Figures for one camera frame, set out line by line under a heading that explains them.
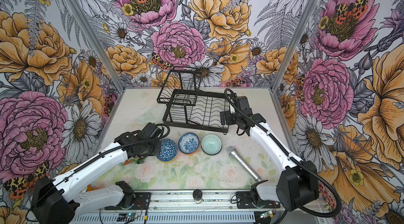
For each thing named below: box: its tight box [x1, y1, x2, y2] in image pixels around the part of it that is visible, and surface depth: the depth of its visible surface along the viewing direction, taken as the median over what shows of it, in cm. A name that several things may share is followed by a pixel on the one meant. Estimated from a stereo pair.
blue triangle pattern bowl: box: [156, 138, 179, 164], surface depth 86 cm
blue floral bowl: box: [177, 132, 200, 156], surface depth 91 cm
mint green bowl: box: [200, 133, 223, 156], surface depth 90 cm
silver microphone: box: [226, 145, 262, 182], surface depth 85 cm
